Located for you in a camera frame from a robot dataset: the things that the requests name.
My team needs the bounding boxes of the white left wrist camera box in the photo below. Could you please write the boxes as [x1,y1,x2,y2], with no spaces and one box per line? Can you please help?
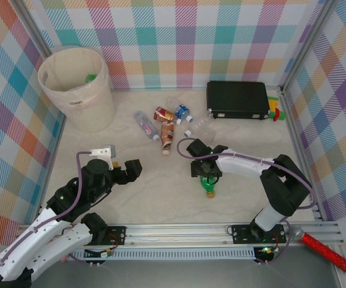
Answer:
[88,143,118,171]

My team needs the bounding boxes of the brown label bottle beige cap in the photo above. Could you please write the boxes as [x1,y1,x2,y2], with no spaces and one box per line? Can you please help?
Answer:
[160,121,176,157]

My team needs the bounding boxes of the red green toy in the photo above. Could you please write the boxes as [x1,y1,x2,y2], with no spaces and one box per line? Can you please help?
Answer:
[270,107,287,122]

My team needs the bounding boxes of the red glitter toy microphone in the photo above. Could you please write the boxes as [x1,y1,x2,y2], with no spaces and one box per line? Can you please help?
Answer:
[288,226,346,275]

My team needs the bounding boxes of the cream round waste bin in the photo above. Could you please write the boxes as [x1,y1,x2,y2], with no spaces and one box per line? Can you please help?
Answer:
[37,47,116,133]

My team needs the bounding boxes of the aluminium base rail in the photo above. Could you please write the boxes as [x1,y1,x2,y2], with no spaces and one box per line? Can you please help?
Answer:
[13,223,346,250]

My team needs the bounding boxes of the green bottle yellow cap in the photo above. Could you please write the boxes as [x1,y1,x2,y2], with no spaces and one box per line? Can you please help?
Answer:
[198,176,219,199]

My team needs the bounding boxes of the blue label bottle white cap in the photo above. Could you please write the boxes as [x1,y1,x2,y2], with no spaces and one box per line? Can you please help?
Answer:
[173,104,194,123]

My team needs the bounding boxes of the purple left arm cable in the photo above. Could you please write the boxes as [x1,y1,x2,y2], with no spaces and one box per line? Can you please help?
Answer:
[0,151,92,288]

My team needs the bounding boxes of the aluminium side rail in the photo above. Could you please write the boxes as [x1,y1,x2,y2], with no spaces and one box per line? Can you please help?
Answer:
[280,86,323,223]
[39,116,67,211]

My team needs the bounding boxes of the right base connector wires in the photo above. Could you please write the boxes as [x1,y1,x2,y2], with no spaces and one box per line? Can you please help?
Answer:
[255,238,281,266]

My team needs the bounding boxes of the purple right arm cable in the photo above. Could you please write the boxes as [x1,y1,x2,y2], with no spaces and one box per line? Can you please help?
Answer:
[177,137,314,266]

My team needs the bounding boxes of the yellow green toy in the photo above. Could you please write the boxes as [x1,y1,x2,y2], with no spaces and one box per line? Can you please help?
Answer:
[267,95,280,112]

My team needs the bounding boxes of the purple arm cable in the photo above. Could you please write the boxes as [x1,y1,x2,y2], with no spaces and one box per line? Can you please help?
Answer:
[177,137,314,266]
[0,151,92,288]

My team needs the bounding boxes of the clear bottle pink label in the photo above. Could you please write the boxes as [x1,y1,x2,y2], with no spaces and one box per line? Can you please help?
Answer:
[133,110,161,142]

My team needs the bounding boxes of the black hard case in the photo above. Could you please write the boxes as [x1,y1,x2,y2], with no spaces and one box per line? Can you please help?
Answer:
[206,80,272,121]

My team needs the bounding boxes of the aluminium frame post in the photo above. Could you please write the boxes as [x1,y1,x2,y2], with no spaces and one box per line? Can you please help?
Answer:
[279,0,334,91]
[16,0,56,52]

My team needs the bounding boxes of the base connector wires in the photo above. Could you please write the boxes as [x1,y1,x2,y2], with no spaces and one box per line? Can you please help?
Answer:
[84,233,122,268]
[255,238,281,266]

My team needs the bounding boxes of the left base connector wires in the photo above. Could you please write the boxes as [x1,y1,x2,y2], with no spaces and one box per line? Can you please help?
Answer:
[84,233,122,268]

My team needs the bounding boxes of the white slotted cable duct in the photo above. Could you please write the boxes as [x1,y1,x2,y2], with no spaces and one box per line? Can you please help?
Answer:
[67,247,256,261]

